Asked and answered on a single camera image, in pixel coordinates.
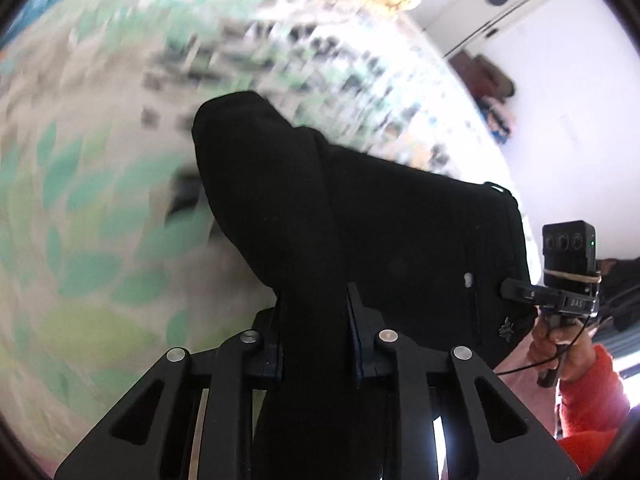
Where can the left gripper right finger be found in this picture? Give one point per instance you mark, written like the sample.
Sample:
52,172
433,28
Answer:
428,414

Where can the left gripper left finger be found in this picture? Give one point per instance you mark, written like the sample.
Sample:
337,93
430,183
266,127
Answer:
186,403

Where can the black pants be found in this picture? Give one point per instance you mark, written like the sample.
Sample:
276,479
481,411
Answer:
313,219

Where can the right hand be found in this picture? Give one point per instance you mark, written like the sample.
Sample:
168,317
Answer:
566,348

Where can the pink dotted pajama pants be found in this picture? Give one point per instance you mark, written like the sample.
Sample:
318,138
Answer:
540,401

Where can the floral bed sheet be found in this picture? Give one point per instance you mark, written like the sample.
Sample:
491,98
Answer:
104,265

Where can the folded clothes pile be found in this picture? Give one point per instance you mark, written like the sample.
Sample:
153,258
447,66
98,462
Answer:
499,121

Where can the dark wooden side cabinet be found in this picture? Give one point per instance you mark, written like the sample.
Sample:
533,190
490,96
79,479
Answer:
481,77

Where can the white door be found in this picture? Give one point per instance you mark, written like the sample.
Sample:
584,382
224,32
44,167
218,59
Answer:
468,25

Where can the black camera box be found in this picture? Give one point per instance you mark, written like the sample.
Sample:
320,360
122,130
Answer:
569,256

